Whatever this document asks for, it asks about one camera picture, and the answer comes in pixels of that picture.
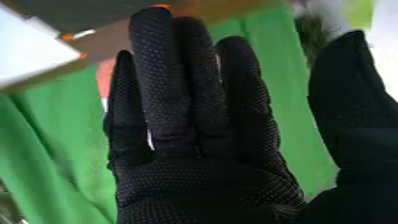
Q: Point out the white sheet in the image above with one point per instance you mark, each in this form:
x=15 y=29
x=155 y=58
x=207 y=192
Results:
x=29 y=53

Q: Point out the person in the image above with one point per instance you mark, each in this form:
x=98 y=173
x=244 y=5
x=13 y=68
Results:
x=105 y=78

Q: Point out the dark mat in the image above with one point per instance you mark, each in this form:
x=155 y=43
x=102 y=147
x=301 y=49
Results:
x=77 y=13

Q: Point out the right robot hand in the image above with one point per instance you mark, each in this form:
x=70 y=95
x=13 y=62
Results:
x=201 y=166

